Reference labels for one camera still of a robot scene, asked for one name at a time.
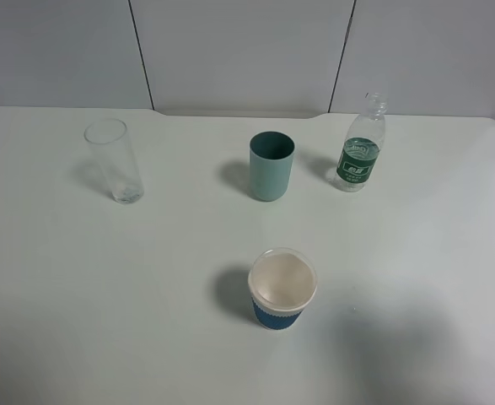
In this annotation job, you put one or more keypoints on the clear bottle with green label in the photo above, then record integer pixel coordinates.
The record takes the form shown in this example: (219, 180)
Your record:
(364, 140)

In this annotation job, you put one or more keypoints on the teal plastic cup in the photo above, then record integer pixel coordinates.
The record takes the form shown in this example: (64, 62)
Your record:
(271, 159)

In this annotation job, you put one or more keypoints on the white cup with blue sleeve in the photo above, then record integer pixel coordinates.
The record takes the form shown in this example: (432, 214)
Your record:
(282, 282)

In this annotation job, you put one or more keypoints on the tall clear drinking glass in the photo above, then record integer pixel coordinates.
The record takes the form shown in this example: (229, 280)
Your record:
(110, 143)

